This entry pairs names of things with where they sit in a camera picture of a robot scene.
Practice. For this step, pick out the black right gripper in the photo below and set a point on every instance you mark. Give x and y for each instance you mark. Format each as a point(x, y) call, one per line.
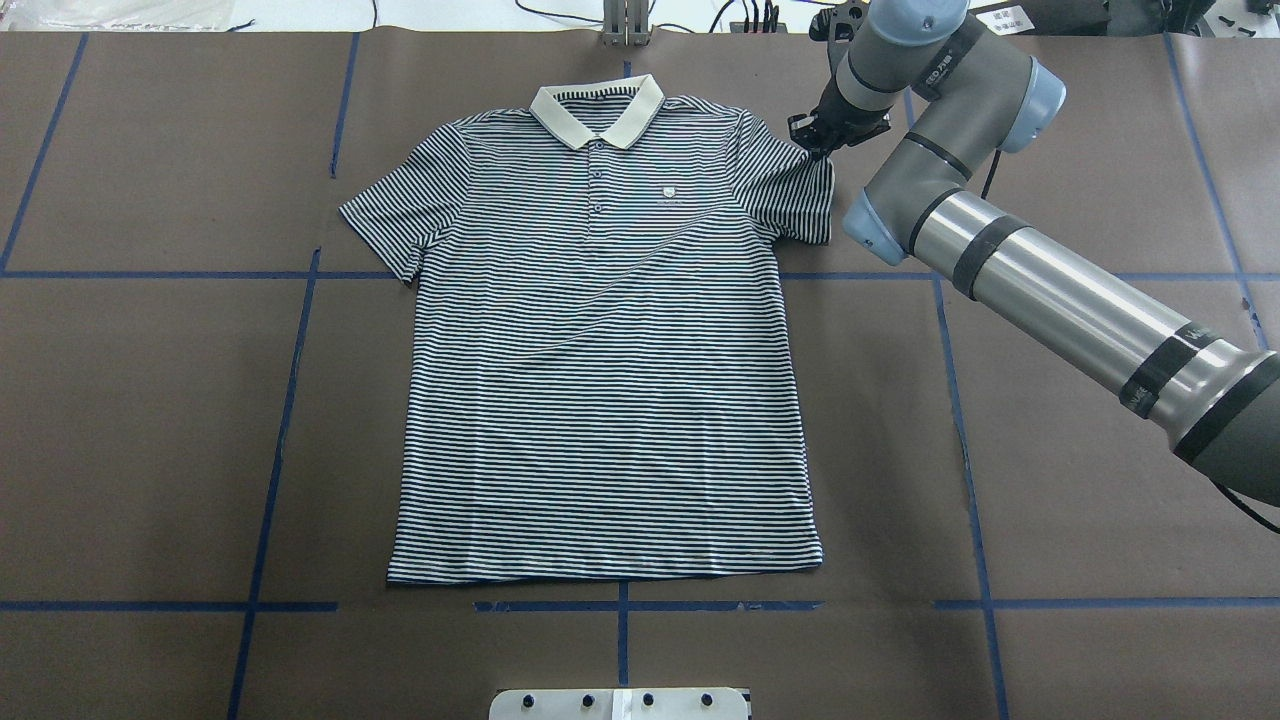
point(838, 117)

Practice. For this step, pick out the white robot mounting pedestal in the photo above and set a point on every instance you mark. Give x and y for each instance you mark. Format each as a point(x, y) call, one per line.
point(623, 703)

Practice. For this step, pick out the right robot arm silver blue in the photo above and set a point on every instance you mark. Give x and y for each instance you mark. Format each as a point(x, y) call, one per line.
point(1217, 403)

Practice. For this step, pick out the striped polo shirt white collar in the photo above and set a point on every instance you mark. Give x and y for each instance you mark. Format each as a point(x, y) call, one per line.
point(601, 383)

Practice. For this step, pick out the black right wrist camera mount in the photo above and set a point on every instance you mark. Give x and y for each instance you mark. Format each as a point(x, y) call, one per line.
point(837, 24)

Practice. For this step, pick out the aluminium frame post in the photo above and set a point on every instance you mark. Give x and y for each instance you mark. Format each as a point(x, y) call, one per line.
point(626, 23)

